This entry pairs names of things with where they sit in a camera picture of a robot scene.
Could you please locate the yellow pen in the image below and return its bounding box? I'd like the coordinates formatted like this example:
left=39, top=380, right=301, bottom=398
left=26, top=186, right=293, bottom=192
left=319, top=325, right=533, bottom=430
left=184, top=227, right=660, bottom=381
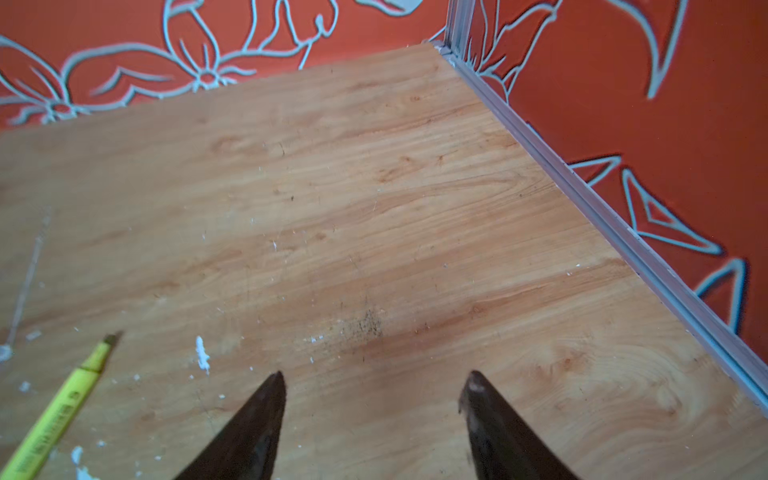
left=1, top=333, right=122, bottom=480

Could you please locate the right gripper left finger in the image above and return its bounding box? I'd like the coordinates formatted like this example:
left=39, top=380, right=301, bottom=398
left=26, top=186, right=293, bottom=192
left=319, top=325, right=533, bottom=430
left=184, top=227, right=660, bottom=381
left=176, top=371, right=287, bottom=480

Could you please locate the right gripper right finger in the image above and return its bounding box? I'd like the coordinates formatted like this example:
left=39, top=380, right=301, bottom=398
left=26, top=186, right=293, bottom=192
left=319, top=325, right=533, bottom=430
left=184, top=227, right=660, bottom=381
left=459, top=370, right=576, bottom=479

